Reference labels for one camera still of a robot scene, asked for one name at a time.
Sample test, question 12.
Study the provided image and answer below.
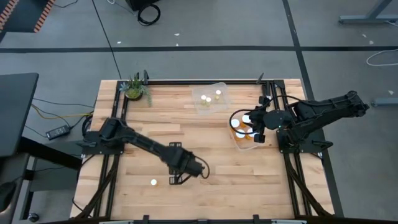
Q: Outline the black power adapter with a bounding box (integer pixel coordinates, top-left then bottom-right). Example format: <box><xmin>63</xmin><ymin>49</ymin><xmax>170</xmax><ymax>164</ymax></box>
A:
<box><xmin>45</xmin><ymin>124</ymin><xmax>71</xmax><ymax>141</ymax></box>

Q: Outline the black desk top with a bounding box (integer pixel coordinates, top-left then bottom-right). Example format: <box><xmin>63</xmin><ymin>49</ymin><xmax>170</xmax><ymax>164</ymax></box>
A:
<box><xmin>0</xmin><ymin>72</ymin><xmax>40</xmax><ymax>158</ymax></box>

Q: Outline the black desk crossbeam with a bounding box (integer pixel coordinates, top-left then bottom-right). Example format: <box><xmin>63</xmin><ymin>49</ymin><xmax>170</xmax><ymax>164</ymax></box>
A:
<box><xmin>17</xmin><ymin>136</ymin><xmax>83</xmax><ymax>171</ymax></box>

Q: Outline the grey metal desk leg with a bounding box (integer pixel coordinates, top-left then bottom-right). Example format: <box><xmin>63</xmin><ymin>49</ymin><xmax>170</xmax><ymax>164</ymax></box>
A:
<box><xmin>338</xmin><ymin>0</ymin><xmax>398</xmax><ymax>25</ymax></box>

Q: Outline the clear plastic bin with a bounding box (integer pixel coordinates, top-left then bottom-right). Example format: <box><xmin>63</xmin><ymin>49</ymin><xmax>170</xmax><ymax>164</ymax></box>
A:
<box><xmin>192</xmin><ymin>82</ymin><xmax>231</xmax><ymax>116</ymax></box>
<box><xmin>228</xmin><ymin>110</ymin><xmax>266</xmax><ymax>151</ymax></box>

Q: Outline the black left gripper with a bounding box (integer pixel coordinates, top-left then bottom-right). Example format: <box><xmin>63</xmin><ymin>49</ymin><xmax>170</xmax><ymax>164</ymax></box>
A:
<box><xmin>169</xmin><ymin>142</ymin><xmax>206</xmax><ymax>185</ymax></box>

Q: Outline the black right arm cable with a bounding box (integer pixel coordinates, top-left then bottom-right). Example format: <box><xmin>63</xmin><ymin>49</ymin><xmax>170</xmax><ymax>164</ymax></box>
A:
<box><xmin>229</xmin><ymin>95</ymin><xmax>271</xmax><ymax>129</ymax></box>

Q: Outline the coiled black cable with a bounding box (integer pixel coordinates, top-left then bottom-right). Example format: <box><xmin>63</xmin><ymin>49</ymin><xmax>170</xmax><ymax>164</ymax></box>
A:
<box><xmin>137</xmin><ymin>3</ymin><xmax>162</xmax><ymax>27</ymax></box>

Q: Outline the black aluminium table frame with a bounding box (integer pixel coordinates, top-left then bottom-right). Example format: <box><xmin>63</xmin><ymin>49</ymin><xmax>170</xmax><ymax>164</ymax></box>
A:
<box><xmin>73</xmin><ymin>70</ymin><xmax>335</xmax><ymax>224</ymax></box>

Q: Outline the long black floor cable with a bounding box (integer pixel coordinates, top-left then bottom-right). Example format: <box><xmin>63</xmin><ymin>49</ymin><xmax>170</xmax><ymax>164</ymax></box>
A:
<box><xmin>91</xmin><ymin>0</ymin><xmax>123</xmax><ymax>80</ymax></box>

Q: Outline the black equipment box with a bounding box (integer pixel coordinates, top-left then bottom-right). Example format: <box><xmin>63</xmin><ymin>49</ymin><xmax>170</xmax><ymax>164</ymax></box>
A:
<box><xmin>126</xmin><ymin>0</ymin><xmax>161</xmax><ymax>12</ymax></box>

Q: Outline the small potted green succulent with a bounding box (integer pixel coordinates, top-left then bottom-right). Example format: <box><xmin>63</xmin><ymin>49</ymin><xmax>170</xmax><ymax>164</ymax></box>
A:
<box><xmin>119</xmin><ymin>73</ymin><xmax>153</xmax><ymax>108</ymax></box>

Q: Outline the grey metal desk foot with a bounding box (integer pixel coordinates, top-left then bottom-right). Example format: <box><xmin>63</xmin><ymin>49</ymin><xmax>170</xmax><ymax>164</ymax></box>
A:
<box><xmin>369</xmin><ymin>97</ymin><xmax>398</xmax><ymax>109</ymax></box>

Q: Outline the yellow cable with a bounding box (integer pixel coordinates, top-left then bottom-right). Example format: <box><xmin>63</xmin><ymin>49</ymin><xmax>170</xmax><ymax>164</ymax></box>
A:
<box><xmin>30</xmin><ymin>103</ymin><xmax>95</xmax><ymax>121</ymax></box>

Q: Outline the thin black cable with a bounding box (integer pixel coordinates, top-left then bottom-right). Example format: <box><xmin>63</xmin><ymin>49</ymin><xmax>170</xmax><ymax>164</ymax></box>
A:
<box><xmin>32</xmin><ymin>98</ymin><xmax>96</xmax><ymax>109</ymax></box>

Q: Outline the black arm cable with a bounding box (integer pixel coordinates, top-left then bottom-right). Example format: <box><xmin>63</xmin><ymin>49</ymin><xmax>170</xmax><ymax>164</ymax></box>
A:
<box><xmin>229</xmin><ymin>95</ymin><xmax>271</xmax><ymax>129</ymax></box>
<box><xmin>195</xmin><ymin>154</ymin><xmax>211</xmax><ymax>180</ymax></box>

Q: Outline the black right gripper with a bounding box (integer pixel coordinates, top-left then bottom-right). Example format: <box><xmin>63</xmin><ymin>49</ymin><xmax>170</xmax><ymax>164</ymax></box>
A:
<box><xmin>248</xmin><ymin>96</ymin><xmax>270</xmax><ymax>144</ymax></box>

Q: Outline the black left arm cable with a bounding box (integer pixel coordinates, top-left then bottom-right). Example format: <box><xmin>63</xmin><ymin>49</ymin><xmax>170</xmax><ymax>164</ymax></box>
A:
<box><xmin>195</xmin><ymin>154</ymin><xmax>211</xmax><ymax>180</ymax></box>

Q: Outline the silver aluminium extrusion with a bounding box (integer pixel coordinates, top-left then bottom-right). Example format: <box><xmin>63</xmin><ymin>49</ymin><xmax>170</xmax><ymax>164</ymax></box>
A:
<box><xmin>98</xmin><ymin>219</ymin><xmax>135</xmax><ymax>224</ymax></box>
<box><xmin>272</xmin><ymin>219</ymin><xmax>308</xmax><ymax>224</ymax></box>

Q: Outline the black mat orange striped edge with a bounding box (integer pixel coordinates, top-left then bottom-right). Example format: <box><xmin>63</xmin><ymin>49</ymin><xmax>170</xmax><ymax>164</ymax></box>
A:
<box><xmin>0</xmin><ymin>0</ymin><xmax>56</xmax><ymax>34</ymax></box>

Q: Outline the white floor cable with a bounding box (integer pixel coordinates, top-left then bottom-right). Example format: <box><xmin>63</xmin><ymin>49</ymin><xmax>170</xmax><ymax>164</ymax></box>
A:
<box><xmin>366</xmin><ymin>48</ymin><xmax>398</xmax><ymax>67</ymax></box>

